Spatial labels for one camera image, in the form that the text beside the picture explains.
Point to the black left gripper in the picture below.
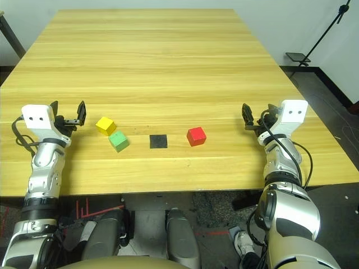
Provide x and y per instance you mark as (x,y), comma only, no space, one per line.
(66,126)

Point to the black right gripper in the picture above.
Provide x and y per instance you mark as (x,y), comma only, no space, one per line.
(265,122)

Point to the yellow wooden block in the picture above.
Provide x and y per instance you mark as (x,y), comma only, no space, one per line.
(106,125)

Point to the green wooden block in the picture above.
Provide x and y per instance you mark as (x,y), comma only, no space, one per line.
(119,140)

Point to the red wooden block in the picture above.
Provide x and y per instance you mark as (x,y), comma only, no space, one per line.
(196,136)

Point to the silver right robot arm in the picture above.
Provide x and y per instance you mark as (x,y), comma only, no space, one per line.
(286,213)

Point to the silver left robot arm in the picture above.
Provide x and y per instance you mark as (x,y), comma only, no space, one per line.
(45,159)

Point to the black stand tray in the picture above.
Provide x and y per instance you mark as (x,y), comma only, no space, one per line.
(298,56)

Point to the dark metal table leg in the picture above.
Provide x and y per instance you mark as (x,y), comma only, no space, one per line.
(12,36)

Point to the black square pad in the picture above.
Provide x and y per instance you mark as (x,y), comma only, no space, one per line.
(158,141)

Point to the dark speckled floor mat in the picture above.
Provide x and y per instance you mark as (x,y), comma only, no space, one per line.
(216,207)

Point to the black tripod stand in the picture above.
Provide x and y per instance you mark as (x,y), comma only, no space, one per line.
(326,30)

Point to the grey square floor pad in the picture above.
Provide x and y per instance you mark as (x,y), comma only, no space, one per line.
(233,231)

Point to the grey left robot leg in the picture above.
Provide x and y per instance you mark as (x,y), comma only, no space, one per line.
(103,235)

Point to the grey robot leg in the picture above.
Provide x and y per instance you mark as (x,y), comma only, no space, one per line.
(181,238)
(103,235)

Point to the white bystander sneaker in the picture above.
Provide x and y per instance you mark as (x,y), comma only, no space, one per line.
(244,242)

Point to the grey metal stand plate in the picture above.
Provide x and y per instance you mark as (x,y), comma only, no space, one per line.
(148,224)

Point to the grey right robot leg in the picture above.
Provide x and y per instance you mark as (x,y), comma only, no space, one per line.
(181,238)

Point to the olive robot torso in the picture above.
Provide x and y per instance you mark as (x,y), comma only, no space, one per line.
(112,264)

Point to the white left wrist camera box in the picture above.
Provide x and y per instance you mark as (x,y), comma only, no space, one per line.
(37,117)

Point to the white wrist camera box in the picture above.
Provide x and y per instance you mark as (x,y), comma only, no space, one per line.
(293,112)
(37,117)

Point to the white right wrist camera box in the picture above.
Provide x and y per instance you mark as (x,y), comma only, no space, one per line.
(293,112)

